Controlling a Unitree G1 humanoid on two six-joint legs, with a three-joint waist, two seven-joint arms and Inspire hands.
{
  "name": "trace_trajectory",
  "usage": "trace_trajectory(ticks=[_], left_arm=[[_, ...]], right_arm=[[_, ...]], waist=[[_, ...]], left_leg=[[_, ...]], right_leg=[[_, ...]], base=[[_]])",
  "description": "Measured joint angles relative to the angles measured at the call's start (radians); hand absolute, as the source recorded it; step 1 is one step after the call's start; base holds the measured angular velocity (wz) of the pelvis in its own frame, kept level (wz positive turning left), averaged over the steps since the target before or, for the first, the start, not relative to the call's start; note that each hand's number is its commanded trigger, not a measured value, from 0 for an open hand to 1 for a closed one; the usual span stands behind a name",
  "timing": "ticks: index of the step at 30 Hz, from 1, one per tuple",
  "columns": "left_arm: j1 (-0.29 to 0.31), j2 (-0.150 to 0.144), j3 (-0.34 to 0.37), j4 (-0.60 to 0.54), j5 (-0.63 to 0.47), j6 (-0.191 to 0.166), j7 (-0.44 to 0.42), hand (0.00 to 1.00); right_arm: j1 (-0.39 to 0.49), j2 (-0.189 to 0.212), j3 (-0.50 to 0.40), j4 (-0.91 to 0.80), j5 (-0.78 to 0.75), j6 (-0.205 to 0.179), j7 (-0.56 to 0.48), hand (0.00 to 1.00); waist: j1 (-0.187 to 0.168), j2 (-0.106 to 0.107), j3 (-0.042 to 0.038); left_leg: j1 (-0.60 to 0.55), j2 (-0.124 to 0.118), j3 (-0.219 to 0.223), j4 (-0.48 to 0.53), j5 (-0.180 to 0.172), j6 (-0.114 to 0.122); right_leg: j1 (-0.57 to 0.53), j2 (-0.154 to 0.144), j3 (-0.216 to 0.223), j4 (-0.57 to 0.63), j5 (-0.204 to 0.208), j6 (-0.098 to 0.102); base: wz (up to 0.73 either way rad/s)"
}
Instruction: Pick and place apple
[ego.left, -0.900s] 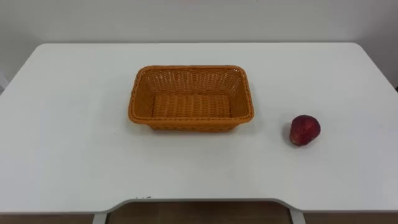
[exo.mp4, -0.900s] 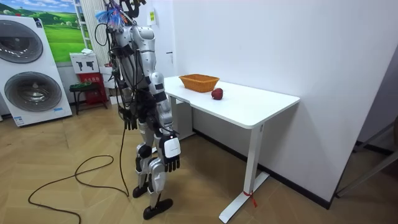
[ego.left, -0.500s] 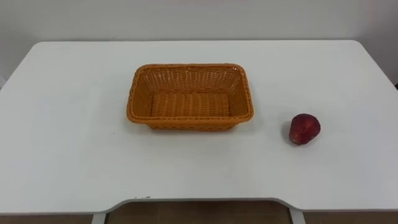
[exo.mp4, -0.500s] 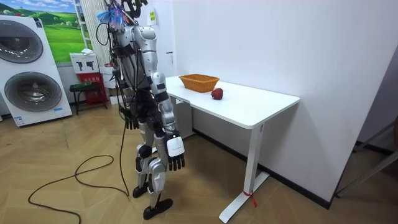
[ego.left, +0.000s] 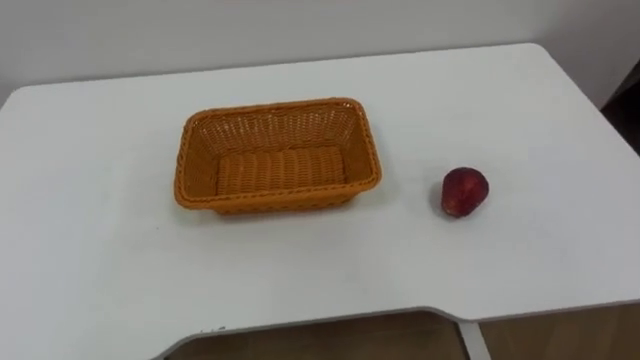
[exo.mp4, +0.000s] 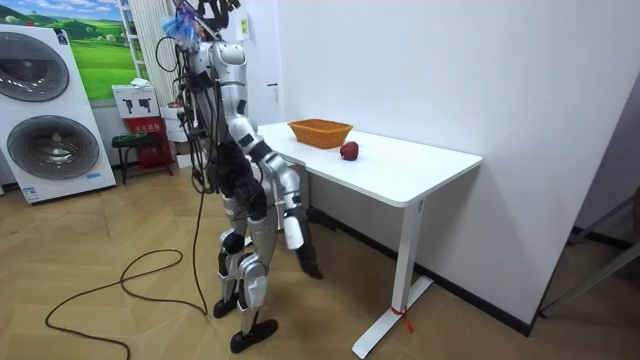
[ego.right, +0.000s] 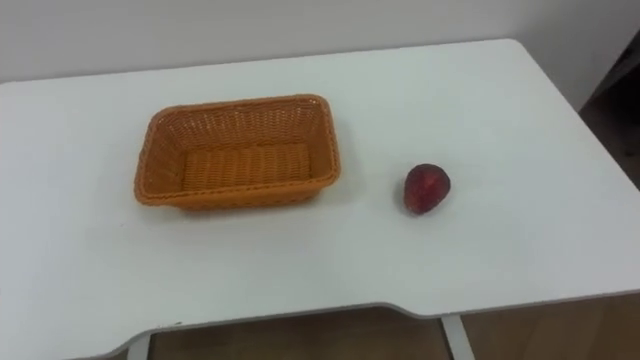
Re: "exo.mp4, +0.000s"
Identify white desk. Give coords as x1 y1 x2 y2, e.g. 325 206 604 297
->
254 121 484 360

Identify red strap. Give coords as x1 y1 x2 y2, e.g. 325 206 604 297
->
390 306 416 335

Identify green landscape wall poster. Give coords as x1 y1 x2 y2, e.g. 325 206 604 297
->
0 0 150 103

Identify black floor cable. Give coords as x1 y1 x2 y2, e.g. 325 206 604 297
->
44 184 210 360

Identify robot legs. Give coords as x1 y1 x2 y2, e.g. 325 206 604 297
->
212 194 280 355

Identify grey metal frame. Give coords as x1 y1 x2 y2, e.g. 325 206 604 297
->
538 197 640 319

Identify cable bundle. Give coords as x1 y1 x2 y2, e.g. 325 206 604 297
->
159 0 207 52

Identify white washing machine tower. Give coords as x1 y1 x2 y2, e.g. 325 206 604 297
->
0 23 117 205

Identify black low table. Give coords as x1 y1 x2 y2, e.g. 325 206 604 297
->
110 132 175 186

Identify orange woven basket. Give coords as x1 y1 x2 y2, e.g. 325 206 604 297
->
287 118 354 150

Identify robot body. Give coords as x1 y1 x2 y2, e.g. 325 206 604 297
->
154 0 269 222

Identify white cardboard box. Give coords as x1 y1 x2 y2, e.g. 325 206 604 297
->
111 83 161 120

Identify red apple soft toy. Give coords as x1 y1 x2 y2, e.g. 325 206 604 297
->
339 140 361 162

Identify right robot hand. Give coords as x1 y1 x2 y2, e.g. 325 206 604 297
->
281 205 325 281

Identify green tray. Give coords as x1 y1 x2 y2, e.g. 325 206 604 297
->
111 131 149 145

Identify red cabinet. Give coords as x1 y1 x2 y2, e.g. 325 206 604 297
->
123 116 174 170

